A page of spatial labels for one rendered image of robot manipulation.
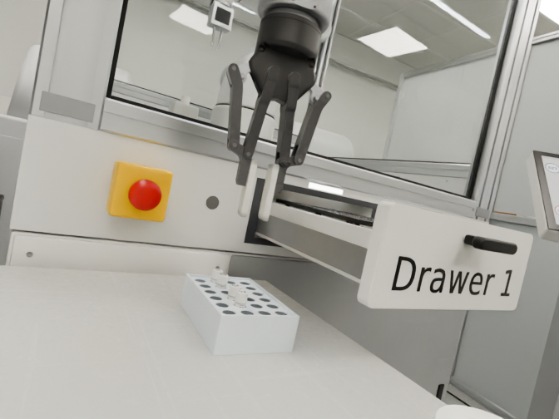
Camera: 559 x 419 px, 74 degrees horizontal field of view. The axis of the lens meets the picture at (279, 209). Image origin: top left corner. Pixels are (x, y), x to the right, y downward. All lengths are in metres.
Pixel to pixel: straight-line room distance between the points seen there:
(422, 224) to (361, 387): 0.18
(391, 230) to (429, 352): 0.71
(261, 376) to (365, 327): 0.54
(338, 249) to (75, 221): 0.35
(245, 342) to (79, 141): 0.34
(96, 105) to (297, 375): 0.42
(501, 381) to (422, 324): 1.47
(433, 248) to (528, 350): 1.92
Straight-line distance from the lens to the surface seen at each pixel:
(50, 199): 0.56
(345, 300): 0.79
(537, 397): 1.52
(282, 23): 0.46
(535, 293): 2.31
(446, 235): 0.46
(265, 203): 0.44
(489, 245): 0.46
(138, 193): 0.49
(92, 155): 0.56
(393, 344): 0.95
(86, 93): 0.57
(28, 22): 3.96
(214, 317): 0.36
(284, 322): 0.37
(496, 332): 2.42
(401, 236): 0.40
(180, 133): 0.58
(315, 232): 0.49
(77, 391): 0.30
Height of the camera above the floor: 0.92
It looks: 3 degrees down
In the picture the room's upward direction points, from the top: 12 degrees clockwise
